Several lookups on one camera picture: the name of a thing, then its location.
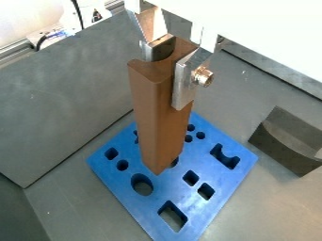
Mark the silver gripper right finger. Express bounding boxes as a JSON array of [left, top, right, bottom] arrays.
[[169, 25, 225, 111]]

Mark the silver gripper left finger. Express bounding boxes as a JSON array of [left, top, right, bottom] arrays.
[[122, 0, 174, 62]]

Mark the brown arch-shaped peg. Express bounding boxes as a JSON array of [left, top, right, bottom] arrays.
[[126, 38, 196, 175]]

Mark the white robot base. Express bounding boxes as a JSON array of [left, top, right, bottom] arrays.
[[26, 0, 112, 51]]

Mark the dark grey arch block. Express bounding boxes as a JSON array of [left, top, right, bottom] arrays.
[[248, 106, 322, 177]]

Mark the dark grey rubber mat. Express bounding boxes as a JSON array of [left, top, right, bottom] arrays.
[[0, 12, 138, 187]]

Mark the blue block with shaped holes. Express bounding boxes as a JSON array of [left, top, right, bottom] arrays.
[[86, 114, 257, 241]]

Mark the black cable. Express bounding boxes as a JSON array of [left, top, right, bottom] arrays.
[[34, 0, 85, 52]]

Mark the aluminium frame rail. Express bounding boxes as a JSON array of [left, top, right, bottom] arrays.
[[0, 39, 33, 65]]

